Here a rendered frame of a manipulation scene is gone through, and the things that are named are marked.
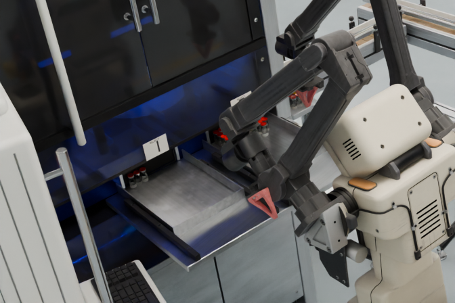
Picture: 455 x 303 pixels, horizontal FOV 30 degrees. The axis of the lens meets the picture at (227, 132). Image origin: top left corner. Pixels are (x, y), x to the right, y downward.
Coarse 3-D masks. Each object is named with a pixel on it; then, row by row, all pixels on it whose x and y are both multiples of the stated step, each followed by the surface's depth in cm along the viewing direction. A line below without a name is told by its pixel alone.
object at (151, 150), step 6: (156, 138) 264; (162, 138) 265; (144, 144) 262; (150, 144) 263; (156, 144) 264; (162, 144) 266; (144, 150) 262; (150, 150) 264; (156, 150) 265; (162, 150) 267; (150, 156) 264
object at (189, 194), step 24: (168, 168) 279; (192, 168) 276; (120, 192) 270; (144, 192) 269; (168, 192) 267; (192, 192) 265; (216, 192) 263; (240, 192) 256; (168, 216) 256; (192, 216) 248
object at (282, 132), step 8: (272, 120) 293; (280, 120) 289; (272, 128) 290; (280, 128) 289; (288, 128) 287; (296, 128) 283; (272, 136) 286; (280, 136) 285; (288, 136) 284; (208, 144) 282; (216, 144) 287; (272, 144) 281; (280, 144) 281; (288, 144) 280; (272, 152) 277; (280, 152) 276; (320, 152) 271; (248, 168) 266; (256, 176) 265
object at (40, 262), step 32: (0, 96) 182; (0, 128) 177; (0, 160) 172; (32, 160) 176; (0, 192) 175; (32, 192) 178; (0, 224) 178; (32, 224) 182; (0, 256) 181; (32, 256) 185; (64, 256) 189; (0, 288) 186; (32, 288) 188; (64, 288) 192
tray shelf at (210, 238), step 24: (312, 168) 266; (336, 168) 264; (216, 216) 252; (240, 216) 250; (264, 216) 248; (168, 240) 246; (192, 240) 244; (216, 240) 242; (240, 240) 243; (192, 264) 235
